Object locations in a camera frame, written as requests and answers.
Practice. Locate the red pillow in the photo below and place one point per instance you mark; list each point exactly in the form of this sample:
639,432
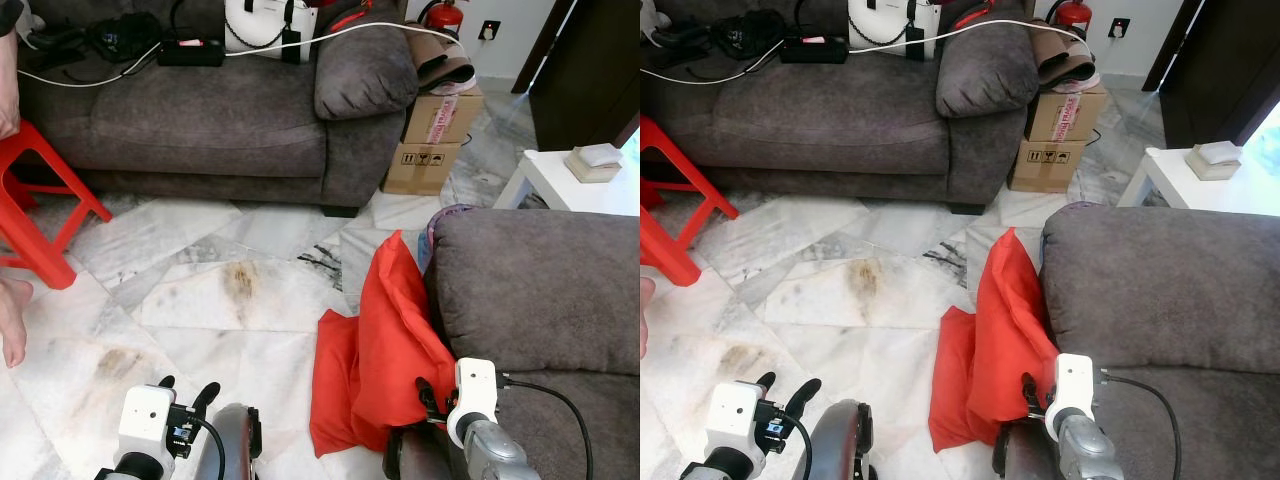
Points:
390,340
1005,330

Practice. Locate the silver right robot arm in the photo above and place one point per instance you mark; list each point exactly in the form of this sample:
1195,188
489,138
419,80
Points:
1088,450
492,452

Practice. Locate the person bare forearm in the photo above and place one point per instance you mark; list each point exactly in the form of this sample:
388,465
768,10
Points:
7,90

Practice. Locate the dark grey fabric sofa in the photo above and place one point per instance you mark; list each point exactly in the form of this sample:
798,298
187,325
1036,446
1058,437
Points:
540,290
1160,290

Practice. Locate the grey-brown fabric sofa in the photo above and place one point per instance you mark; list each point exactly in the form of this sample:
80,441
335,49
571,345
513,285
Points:
830,120
200,120

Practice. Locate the person bare foot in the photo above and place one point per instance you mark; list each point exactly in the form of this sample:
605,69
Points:
13,320
645,320

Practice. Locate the purple cloth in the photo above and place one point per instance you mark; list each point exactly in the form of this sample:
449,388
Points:
445,225

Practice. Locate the red plastic stool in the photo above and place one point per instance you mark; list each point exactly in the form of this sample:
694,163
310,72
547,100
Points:
40,210
670,240

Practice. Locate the cardboard box with black symbols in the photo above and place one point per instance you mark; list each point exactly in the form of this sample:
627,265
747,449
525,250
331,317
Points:
1047,165
420,168

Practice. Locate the white side table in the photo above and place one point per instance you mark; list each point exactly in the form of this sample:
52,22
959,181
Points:
1180,185
550,188

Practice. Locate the cardboard box with red tape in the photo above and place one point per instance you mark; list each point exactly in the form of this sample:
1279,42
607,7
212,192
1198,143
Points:
445,118
1070,115

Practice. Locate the beige box with white lid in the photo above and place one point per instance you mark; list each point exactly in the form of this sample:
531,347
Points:
596,163
1215,160

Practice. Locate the brown folded cloth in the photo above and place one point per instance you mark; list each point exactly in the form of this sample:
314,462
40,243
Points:
440,60
1065,58

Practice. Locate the black power strip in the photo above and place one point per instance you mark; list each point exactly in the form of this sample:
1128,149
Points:
190,52
812,49

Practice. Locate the black bag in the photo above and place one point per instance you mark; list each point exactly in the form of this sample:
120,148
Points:
125,38
748,35

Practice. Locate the dark wooden door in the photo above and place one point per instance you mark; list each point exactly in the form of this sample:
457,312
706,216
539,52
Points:
585,70
1215,65

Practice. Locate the red fire extinguisher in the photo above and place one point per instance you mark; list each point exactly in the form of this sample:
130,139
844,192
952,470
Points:
1073,14
447,16

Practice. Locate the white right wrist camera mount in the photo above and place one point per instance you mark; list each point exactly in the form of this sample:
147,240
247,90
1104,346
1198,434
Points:
474,395
1073,390

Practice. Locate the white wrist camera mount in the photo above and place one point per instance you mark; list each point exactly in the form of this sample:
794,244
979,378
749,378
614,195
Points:
145,420
733,418
1073,390
474,395

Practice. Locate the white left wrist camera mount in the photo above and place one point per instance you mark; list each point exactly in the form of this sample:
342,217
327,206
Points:
733,418
145,420

